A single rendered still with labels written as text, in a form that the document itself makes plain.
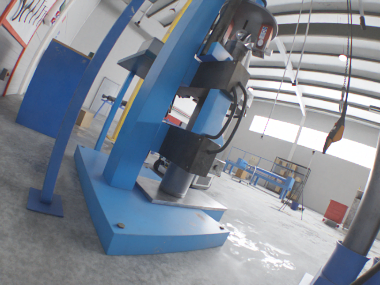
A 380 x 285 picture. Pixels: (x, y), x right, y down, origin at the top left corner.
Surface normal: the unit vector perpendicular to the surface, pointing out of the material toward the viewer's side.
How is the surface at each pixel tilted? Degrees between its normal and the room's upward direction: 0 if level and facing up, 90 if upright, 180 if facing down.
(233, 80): 90
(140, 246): 90
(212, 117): 90
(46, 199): 90
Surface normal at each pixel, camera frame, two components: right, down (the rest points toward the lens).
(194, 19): 0.61, 0.26
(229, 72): -0.67, -0.32
